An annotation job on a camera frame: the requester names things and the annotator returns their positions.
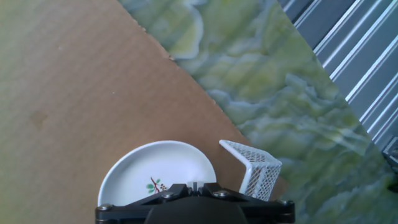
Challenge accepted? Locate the brown cardboard sheet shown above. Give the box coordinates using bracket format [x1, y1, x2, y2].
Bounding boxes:
[0, 0, 289, 224]

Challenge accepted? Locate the white mesh wire rack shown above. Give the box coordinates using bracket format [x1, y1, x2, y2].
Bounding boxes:
[218, 139, 283, 202]

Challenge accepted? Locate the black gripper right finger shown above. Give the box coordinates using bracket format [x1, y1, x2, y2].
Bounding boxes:
[195, 182, 224, 196]

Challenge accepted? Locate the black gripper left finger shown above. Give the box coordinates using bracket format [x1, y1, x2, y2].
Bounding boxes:
[169, 182, 196, 196]

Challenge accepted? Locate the white plate with berry print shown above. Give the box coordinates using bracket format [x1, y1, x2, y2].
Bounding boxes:
[97, 140, 218, 207]

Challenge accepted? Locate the green marbled mat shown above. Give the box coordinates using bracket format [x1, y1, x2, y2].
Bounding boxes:
[118, 0, 398, 224]

